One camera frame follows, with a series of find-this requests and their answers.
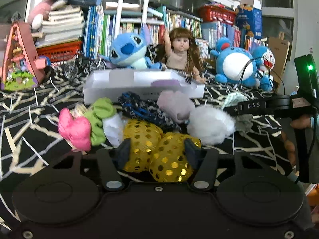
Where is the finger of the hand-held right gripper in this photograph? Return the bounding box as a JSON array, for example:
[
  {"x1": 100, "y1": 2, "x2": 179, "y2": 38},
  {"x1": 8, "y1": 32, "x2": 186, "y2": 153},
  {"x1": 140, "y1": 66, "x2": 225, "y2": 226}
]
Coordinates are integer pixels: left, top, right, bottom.
[{"x1": 223, "y1": 104, "x2": 239, "y2": 116}]

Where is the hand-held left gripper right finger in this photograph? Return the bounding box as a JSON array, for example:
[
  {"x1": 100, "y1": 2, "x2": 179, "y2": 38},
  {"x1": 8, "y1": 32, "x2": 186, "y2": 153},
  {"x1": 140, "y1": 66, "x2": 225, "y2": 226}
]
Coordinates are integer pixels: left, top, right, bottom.
[{"x1": 183, "y1": 138, "x2": 272, "y2": 193}]

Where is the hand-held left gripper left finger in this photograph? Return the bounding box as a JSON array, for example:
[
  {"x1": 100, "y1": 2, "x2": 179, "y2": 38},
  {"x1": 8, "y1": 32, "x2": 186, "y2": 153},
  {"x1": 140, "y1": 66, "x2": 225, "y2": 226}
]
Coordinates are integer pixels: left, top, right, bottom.
[{"x1": 51, "y1": 139, "x2": 132, "y2": 193}]

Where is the green white striped scrunchie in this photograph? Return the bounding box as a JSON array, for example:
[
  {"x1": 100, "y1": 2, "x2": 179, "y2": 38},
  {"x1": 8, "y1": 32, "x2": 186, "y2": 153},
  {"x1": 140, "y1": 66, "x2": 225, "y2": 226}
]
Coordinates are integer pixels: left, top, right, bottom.
[{"x1": 221, "y1": 92, "x2": 250, "y2": 110}]

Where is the grey scrunchie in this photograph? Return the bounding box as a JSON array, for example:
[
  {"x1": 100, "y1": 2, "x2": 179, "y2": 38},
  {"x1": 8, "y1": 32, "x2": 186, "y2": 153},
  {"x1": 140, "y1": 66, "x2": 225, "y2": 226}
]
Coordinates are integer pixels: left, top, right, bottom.
[{"x1": 234, "y1": 113, "x2": 253, "y2": 133}]

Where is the yellow gold-dotted scrunchie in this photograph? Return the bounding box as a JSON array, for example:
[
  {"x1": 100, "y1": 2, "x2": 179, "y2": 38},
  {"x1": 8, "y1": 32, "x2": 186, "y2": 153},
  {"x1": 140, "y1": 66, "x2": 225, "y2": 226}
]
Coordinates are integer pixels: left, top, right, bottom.
[
  {"x1": 149, "y1": 132, "x2": 202, "y2": 183},
  {"x1": 123, "y1": 119, "x2": 165, "y2": 172}
]

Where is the white fluffy scrunchie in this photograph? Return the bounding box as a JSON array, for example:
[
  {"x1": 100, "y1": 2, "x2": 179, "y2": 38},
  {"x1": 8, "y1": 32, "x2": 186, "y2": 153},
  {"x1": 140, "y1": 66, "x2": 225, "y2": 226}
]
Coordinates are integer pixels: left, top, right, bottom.
[{"x1": 186, "y1": 104, "x2": 236, "y2": 145}]

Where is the white cloth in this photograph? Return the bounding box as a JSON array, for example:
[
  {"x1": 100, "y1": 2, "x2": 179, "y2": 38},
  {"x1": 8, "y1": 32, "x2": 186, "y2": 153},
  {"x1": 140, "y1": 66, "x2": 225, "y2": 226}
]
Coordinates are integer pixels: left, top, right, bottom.
[{"x1": 102, "y1": 115, "x2": 125, "y2": 147}]

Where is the blue black patterned scrunchie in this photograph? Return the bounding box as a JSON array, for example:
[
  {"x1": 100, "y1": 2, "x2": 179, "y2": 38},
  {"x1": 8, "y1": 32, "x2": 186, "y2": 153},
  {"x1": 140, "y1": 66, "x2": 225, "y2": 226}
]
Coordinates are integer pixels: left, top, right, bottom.
[{"x1": 117, "y1": 92, "x2": 181, "y2": 133}]

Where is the lavender scrunchie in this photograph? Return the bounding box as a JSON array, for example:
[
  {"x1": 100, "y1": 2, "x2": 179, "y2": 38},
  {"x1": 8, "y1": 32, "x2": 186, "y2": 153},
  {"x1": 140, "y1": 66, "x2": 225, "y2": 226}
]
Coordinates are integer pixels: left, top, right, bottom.
[{"x1": 157, "y1": 90, "x2": 196, "y2": 123}]

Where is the pink bow scrunchie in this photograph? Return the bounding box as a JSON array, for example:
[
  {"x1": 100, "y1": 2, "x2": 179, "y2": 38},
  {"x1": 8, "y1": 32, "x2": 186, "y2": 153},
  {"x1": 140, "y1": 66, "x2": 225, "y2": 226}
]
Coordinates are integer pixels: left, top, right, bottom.
[{"x1": 58, "y1": 108, "x2": 92, "y2": 152}]

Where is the cream fuzzy scrunchie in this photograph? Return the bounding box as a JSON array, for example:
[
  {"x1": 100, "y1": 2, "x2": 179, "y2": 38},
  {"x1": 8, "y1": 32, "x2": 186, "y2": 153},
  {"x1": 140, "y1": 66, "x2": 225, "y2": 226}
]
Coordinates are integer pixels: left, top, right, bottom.
[{"x1": 72, "y1": 103, "x2": 88, "y2": 116}]

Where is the white cardboard box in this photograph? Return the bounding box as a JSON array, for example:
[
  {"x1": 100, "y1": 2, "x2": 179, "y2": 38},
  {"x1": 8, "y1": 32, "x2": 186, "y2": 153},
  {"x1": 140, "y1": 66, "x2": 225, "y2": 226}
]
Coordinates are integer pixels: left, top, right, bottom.
[{"x1": 83, "y1": 68, "x2": 205, "y2": 105}]

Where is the purple soft object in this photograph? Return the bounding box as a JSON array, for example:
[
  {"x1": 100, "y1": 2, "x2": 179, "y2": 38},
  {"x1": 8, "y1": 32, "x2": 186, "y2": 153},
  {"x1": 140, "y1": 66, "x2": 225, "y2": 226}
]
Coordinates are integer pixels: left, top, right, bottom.
[{"x1": 151, "y1": 79, "x2": 181, "y2": 88}]

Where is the person's right hand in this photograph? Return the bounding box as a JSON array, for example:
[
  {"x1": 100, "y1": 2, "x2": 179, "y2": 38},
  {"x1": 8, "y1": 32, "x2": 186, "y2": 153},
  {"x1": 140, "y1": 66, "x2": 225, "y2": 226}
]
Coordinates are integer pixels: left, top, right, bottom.
[{"x1": 281, "y1": 117, "x2": 315, "y2": 172}]

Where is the blue round plush toy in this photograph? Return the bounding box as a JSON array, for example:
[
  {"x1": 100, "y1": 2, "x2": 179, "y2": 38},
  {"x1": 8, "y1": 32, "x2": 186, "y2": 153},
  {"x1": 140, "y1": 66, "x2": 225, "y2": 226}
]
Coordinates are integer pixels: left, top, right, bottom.
[{"x1": 211, "y1": 37, "x2": 261, "y2": 87}]

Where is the brown cardboard sheet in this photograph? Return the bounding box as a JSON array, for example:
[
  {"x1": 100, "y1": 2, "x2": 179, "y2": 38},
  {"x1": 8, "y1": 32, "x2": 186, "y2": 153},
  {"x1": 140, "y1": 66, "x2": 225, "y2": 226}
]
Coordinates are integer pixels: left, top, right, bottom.
[{"x1": 268, "y1": 32, "x2": 291, "y2": 80}]

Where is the blue robot cat plush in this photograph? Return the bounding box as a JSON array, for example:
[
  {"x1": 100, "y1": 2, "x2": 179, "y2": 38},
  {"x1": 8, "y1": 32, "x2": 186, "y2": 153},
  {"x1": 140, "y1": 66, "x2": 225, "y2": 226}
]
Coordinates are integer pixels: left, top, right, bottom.
[{"x1": 252, "y1": 45, "x2": 276, "y2": 91}]

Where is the white printed carton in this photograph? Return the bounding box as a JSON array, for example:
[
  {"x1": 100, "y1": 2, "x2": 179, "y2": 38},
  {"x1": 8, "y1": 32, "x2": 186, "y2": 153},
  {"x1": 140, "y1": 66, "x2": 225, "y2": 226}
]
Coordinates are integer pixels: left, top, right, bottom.
[{"x1": 196, "y1": 38, "x2": 210, "y2": 59}]

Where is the brown-haired doll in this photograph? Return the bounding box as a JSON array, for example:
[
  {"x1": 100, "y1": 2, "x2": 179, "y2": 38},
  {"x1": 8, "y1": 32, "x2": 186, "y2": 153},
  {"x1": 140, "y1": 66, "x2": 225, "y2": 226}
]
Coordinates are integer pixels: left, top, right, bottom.
[{"x1": 163, "y1": 27, "x2": 207, "y2": 84}]

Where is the blue carton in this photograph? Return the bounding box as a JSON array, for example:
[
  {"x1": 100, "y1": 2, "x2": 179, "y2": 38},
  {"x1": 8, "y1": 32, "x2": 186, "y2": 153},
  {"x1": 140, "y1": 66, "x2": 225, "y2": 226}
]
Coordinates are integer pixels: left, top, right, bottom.
[{"x1": 235, "y1": 0, "x2": 263, "y2": 40}]

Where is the red plastic basket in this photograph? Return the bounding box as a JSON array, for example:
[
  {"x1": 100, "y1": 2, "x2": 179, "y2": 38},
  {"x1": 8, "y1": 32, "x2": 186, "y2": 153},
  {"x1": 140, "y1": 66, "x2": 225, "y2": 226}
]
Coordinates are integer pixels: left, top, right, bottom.
[
  {"x1": 36, "y1": 41, "x2": 84, "y2": 64},
  {"x1": 198, "y1": 5, "x2": 237, "y2": 26}
]

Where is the miniature black bicycle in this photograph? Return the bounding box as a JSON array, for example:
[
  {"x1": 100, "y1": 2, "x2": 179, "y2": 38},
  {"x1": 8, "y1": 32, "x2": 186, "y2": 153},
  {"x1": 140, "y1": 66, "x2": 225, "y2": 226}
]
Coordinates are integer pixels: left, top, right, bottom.
[{"x1": 62, "y1": 51, "x2": 107, "y2": 80}]

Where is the black white patterned blanket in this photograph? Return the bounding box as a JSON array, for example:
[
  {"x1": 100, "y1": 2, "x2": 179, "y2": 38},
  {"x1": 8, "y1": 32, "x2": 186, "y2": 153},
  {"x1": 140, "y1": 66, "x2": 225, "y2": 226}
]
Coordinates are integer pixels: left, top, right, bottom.
[{"x1": 0, "y1": 55, "x2": 319, "y2": 229}]

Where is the blue alien plush toy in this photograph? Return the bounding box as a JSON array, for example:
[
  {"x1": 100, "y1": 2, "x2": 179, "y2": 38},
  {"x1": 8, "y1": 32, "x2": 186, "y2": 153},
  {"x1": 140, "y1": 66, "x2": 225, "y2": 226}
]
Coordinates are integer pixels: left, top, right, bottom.
[{"x1": 98, "y1": 26, "x2": 165, "y2": 70}]

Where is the row of upright books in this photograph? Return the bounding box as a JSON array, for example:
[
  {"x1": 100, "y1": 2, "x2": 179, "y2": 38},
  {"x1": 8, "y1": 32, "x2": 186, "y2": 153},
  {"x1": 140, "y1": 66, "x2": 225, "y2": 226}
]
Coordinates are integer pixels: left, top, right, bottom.
[{"x1": 82, "y1": 5, "x2": 262, "y2": 58}]

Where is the stack of flat books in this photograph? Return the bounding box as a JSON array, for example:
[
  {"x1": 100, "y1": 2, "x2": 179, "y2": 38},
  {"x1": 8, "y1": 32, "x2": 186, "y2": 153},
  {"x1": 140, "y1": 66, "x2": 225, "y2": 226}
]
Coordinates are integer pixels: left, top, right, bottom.
[{"x1": 35, "y1": 5, "x2": 86, "y2": 48}]

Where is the pink toy house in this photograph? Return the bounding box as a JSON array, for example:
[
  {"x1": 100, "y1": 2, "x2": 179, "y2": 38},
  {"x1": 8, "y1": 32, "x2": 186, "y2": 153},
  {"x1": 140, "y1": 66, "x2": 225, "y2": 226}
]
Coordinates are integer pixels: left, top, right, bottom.
[{"x1": 0, "y1": 21, "x2": 48, "y2": 91}]

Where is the white ladder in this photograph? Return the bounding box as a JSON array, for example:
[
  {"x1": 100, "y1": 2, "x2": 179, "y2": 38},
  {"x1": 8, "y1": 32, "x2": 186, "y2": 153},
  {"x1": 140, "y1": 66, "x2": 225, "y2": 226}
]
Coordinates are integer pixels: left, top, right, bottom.
[{"x1": 113, "y1": 0, "x2": 152, "y2": 40}]

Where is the pink plush toy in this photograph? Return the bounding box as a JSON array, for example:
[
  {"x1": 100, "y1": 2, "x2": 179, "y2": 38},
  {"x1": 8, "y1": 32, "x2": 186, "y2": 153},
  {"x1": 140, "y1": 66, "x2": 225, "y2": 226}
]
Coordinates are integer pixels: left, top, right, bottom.
[{"x1": 27, "y1": 0, "x2": 68, "y2": 29}]

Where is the black cable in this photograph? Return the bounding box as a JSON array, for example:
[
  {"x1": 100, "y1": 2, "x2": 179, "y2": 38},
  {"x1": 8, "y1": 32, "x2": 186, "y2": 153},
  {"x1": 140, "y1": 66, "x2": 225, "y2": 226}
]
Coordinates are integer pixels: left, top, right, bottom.
[{"x1": 240, "y1": 58, "x2": 286, "y2": 96}]

